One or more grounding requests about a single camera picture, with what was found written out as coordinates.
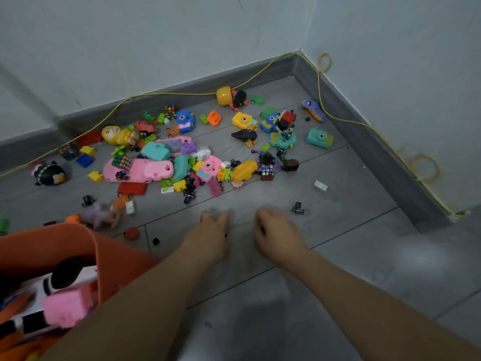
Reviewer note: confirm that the person's right hand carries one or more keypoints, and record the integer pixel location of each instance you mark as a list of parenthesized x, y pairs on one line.
[(280, 238)]

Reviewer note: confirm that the person's left hand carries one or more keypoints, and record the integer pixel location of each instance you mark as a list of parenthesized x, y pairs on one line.
[(207, 238)]

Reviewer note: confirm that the person's left fingers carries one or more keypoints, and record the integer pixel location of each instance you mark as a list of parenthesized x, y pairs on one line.
[(218, 219)]

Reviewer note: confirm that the person's right fingers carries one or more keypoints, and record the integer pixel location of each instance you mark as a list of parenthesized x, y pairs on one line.
[(265, 219)]

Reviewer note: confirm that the person's left forearm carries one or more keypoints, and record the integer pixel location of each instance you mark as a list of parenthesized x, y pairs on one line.
[(150, 304)]

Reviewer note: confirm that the person's right forearm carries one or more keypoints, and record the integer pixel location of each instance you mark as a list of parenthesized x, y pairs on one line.
[(357, 308)]

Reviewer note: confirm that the small black toy car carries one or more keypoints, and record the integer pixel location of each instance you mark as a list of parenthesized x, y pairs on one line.
[(189, 191), (88, 200), (297, 208)]

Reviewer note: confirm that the yellow building block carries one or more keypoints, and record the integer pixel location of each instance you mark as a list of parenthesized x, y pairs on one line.
[(221, 174), (88, 150), (96, 176), (179, 186)]

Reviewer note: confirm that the small puzzle cube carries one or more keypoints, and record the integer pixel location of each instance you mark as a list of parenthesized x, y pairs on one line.
[(170, 112), (121, 162), (69, 151), (267, 172)]

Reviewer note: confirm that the black and purple robot toy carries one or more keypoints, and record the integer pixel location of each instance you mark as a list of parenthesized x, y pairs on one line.
[(266, 158)]

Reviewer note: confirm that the white building block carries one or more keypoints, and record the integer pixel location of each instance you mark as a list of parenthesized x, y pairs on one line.
[(321, 186), (130, 207)]

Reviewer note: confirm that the small white toy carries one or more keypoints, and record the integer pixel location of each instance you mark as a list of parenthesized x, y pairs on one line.
[(203, 154)]

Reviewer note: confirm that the pink and purple game toy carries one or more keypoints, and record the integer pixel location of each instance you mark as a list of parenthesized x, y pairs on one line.
[(176, 144)]

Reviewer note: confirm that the black bird toy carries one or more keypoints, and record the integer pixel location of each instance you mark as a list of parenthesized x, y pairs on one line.
[(244, 136)]

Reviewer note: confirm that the small red ball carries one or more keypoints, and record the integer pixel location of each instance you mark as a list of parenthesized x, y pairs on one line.
[(132, 233)]

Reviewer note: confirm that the flat red building block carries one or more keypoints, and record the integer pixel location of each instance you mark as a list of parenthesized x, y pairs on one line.
[(132, 188)]

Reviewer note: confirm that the black and yellow robot toy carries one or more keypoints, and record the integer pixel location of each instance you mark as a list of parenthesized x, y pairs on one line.
[(283, 127)]

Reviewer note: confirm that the small orange toy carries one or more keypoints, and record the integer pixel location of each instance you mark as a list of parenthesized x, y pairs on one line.
[(72, 219), (121, 202)]

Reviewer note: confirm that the orange animal toy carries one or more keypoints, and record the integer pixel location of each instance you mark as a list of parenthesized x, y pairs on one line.
[(173, 130)]

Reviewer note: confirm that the orange building block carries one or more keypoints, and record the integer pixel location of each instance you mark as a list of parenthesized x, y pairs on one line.
[(214, 118)]

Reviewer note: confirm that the pink fish toy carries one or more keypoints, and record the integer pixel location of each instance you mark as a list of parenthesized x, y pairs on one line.
[(144, 127)]

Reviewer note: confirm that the purple unicorn figure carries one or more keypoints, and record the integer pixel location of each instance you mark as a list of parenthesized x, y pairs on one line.
[(98, 216)]

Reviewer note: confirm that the purple and orange toy car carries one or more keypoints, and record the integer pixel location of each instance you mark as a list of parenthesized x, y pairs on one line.
[(313, 110)]

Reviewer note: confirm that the black and pink figure toy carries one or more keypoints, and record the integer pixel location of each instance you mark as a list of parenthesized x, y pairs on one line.
[(239, 98)]

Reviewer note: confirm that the yellow egg capsule toy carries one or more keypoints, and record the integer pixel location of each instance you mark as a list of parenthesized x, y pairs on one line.
[(223, 96)]

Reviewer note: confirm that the grey baseboard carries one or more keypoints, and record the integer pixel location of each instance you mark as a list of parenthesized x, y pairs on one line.
[(375, 154)]

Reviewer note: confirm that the yellow doll figure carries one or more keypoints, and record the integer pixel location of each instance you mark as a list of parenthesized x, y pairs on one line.
[(115, 136)]

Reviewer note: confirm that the orange plastic basket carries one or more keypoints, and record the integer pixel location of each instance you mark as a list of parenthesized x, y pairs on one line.
[(75, 240)]

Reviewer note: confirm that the blue building block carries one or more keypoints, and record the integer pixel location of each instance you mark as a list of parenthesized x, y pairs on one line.
[(85, 160)]

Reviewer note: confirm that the long red building block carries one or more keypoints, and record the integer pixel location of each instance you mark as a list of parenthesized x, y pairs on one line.
[(89, 139)]

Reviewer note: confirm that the pink toy block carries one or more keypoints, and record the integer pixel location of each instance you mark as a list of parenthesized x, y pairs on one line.
[(69, 306)]

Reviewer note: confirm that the black penguin plush toy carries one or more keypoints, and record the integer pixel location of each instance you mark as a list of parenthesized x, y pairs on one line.
[(49, 174)]

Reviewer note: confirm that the white and black toy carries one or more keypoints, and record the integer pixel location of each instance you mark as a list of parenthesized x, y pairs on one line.
[(45, 285)]

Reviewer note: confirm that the green toy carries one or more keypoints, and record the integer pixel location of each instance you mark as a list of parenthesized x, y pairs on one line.
[(3, 226)]

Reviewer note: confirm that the teal toy camera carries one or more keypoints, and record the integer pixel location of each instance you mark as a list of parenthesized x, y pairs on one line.
[(280, 140), (319, 138), (155, 151), (181, 167)]

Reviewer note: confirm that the large pink toy camera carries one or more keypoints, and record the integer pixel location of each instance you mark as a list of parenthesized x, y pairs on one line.
[(150, 171)]

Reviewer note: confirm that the blue toy camera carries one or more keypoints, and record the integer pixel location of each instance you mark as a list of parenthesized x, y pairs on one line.
[(185, 121), (267, 124)]

